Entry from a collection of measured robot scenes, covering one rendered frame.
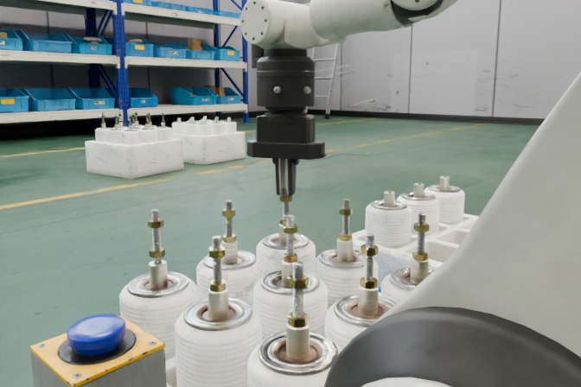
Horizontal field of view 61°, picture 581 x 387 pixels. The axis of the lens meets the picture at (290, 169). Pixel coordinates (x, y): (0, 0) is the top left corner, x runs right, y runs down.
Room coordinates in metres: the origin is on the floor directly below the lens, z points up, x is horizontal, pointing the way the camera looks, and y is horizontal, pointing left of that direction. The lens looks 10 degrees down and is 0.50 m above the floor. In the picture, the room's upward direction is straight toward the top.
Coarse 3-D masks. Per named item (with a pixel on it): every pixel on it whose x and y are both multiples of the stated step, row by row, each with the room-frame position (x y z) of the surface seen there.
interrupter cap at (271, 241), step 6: (276, 234) 0.79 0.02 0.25; (294, 234) 0.80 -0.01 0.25; (264, 240) 0.76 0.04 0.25; (270, 240) 0.76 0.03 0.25; (276, 240) 0.77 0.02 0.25; (294, 240) 0.77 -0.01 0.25; (300, 240) 0.77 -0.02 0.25; (306, 240) 0.76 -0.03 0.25; (270, 246) 0.74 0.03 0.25; (276, 246) 0.73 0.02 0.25; (282, 246) 0.73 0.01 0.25; (294, 246) 0.73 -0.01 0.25; (300, 246) 0.73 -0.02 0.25
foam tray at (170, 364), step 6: (168, 360) 0.54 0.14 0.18; (174, 360) 0.54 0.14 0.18; (168, 366) 0.52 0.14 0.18; (174, 366) 0.53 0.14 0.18; (168, 372) 0.52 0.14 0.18; (174, 372) 0.52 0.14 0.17; (168, 378) 0.52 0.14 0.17; (174, 378) 0.52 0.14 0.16; (168, 384) 0.49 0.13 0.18; (174, 384) 0.52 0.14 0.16
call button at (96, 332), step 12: (84, 324) 0.33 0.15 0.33; (96, 324) 0.33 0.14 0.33; (108, 324) 0.33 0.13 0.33; (120, 324) 0.33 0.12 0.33; (72, 336) 0.32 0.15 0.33; (84, 336) 0.32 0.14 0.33; (96, 336) 0.32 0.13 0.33; (108, 336) 0.32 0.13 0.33; (120, 336) 0.33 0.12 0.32; (84, 348) 0.31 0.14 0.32; (96, 348) 0.31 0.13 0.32; (108, 348) 0.32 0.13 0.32
